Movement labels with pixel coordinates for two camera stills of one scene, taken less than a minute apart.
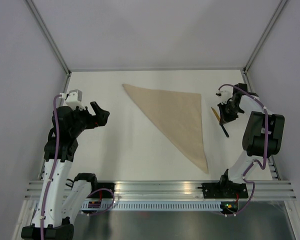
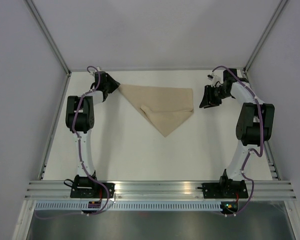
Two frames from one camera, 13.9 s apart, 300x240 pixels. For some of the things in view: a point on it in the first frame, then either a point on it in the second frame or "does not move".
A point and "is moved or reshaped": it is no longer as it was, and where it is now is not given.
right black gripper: (224, 118) → (208, 100)
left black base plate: (106, 194) does not move
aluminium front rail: (263, 190) does not move
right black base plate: (225, 190) does not move
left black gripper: (99, 120) → (115, 84)
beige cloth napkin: (178, 116) is moved or reshaped
